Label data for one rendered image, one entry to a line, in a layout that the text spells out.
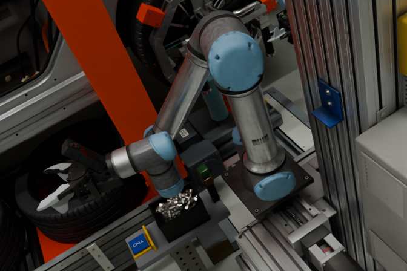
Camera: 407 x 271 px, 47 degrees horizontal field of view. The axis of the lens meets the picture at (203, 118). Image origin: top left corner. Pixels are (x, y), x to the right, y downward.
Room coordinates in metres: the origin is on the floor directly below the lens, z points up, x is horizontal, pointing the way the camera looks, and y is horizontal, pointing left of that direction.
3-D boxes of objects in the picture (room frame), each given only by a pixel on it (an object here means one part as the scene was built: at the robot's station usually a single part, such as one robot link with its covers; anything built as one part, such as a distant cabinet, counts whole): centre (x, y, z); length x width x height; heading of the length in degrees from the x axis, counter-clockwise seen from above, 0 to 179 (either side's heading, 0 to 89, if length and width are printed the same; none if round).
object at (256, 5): (1.82, -0.30, 1.03); 0.19 x 0.18 x 0.11; 13
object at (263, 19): (1.76, -0.38, 0.93); 0.09 x 0.05 x 0.05; 13
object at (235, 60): (0.88, -0.11, 1.19); 0.15 x 0.12 x 0.55; 179
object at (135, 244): (1.23, 0.44, 0.47); 0.07 x 0.07 x 0.02; 13
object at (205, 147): (1.81, 0.12, 0.26); 0.42 x 0.18 x 0.35; 13
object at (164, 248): (1.27, 0.27, 0.44); 0.43 x 0.17 x 0.03; 103
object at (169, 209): (1.28, 0.23, 0.51); 0.20 x 0.14 x 0.13; 100
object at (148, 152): (0.89, 0.15, 1.21); 0.11 x 0.08 x 0.09; 89
